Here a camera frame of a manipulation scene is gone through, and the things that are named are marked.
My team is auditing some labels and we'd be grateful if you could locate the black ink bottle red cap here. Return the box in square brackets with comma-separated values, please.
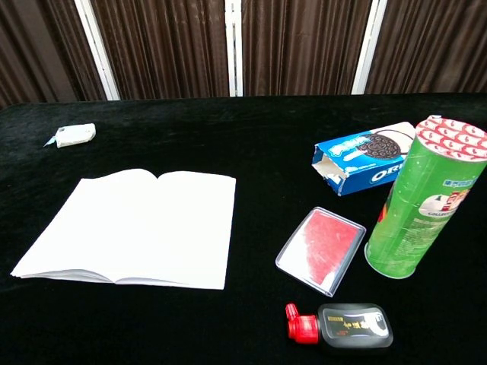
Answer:
[285, 302, 394, 349]

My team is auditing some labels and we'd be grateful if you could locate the white book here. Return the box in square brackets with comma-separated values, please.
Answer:
[10, 168, 237, 290]

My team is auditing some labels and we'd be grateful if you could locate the white frame post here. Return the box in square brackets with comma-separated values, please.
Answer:
[73, 0, 122, 101]
[224, 0, 244, 97]
[351, 0, 388, 96]

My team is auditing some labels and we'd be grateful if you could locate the black velvet tablecloth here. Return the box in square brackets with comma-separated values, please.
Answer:
[0, 92, 487, 365]

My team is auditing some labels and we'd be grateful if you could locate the white correction tape dispenser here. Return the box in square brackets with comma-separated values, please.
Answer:
[43, 122, 97, 149]

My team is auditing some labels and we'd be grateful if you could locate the red ink pad case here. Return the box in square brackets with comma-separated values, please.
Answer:
[275, 206, 367, 298]

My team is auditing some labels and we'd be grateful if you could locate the brown curtain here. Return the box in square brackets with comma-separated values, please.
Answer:
[0, 0, 487, 110]

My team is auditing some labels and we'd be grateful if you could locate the green chips can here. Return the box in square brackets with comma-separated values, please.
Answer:
[364, 115, 487, 280]

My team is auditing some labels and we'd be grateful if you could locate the blue Oreo cookie box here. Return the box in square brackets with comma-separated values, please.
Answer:
[311, 121, 417, 197]

